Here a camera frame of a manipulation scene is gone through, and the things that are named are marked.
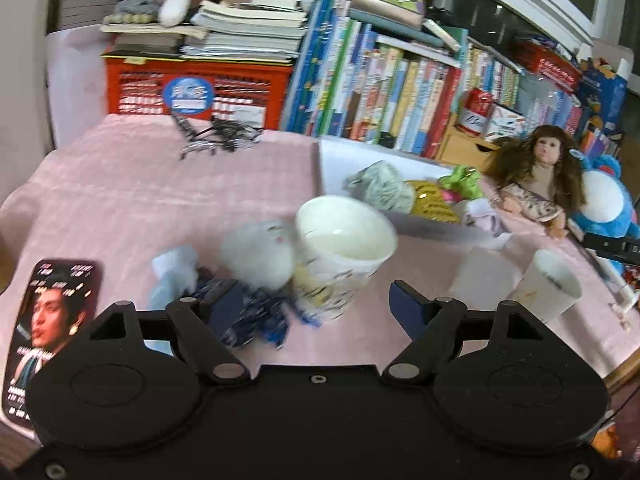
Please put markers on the lilac sock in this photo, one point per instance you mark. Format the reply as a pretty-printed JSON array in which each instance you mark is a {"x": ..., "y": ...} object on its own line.
[{"x": 480, "y": 217}]

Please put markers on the blue printed box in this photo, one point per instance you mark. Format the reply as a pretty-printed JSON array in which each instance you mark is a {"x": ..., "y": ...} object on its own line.
[{"x": 602, "y": 92}]

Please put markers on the white paper cup handwritten name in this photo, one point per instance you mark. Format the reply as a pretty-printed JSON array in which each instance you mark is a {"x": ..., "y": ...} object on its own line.
[{"x": 550, "y": 285}]

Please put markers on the red plastic crate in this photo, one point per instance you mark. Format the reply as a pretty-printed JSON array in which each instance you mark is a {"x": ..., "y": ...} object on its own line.
[{"x": 140, "y": 90}]

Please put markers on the row of small upright books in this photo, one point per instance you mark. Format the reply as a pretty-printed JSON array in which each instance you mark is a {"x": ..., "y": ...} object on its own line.
[{"x": 550, "y": 112}]

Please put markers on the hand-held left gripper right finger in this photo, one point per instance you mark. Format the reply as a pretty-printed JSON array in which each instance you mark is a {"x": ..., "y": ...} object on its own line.
[{"x": 407, "y": 307}]

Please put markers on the red beer can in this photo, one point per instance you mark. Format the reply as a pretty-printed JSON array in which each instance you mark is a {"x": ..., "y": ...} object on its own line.
[{"x": 475, "y": 112}]

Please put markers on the yellow sequin bow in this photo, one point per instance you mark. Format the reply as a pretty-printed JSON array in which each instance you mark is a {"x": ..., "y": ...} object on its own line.
[{"x": 432, "y": 202}]

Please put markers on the stack of flat books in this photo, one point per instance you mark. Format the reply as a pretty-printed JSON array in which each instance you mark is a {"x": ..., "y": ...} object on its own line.
[{"x": 240, "y": 30}]

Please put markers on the white rod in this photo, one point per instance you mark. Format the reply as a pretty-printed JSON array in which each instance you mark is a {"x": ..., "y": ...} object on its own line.
[{"x": 631, "y": 299}]

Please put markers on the dark blue patterned cloth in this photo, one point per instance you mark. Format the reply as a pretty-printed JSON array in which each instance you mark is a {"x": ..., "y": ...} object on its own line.
[{"x": 260, "y": 320}]

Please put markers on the green scrunchie gold bell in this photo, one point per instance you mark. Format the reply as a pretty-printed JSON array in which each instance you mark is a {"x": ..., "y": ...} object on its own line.
[{"x": 462, "y": 182}]

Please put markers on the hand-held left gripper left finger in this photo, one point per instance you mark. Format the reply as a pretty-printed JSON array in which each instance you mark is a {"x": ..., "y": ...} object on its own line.
[{"x": 225, "y": 305}]

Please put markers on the wooden drawer box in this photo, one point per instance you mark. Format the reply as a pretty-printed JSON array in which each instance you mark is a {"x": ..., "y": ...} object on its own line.
[{"x": 465, "y": 152}]

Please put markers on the white paper cup cartoon drawing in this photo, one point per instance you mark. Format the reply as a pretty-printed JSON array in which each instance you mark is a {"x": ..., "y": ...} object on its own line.
[{"x": 340, "y": 260}]

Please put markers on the printed photo card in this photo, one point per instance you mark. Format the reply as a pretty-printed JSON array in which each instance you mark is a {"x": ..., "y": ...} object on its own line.
[{"x": 50, "y": 310}]

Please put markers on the red plastic basket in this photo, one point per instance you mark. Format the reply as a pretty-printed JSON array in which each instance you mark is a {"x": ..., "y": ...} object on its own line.
[{"x": 550, "y": 67}]

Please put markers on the white plush toy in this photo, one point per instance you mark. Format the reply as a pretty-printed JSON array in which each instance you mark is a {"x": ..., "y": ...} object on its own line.
[{"x": 257, "y": 255}]

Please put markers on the blue plush toy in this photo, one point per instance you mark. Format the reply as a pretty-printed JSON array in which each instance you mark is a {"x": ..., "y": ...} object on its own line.
[{"x": 607, "y": 195}]

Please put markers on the brown-haired doll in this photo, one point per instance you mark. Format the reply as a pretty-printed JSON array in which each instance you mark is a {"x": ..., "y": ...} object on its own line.
[{"x": 540, "y": 170}]

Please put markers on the white tray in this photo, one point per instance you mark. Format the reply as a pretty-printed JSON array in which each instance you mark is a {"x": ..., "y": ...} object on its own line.
[{"x": 345, "y": 160}]

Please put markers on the row of tall upright books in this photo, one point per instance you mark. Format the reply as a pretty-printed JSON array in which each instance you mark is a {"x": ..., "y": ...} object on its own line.
[{"x": 370, "y": 85}]

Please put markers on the white printed carton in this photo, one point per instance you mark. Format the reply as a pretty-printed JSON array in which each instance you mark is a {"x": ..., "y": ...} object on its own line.
[{"x": 505, "y": 122}]

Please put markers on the white paper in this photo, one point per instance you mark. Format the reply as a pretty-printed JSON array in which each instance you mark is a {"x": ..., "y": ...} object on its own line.
[{"x": 172, "y": 275}]

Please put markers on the black model bicycle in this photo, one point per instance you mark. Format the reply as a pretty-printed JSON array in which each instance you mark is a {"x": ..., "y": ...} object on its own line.
[{"x": 220, "y": 135}]

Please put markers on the green floral scrunchie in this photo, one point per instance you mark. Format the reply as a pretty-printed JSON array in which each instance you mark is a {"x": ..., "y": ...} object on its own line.
[{"x": 382, "y": 187}]

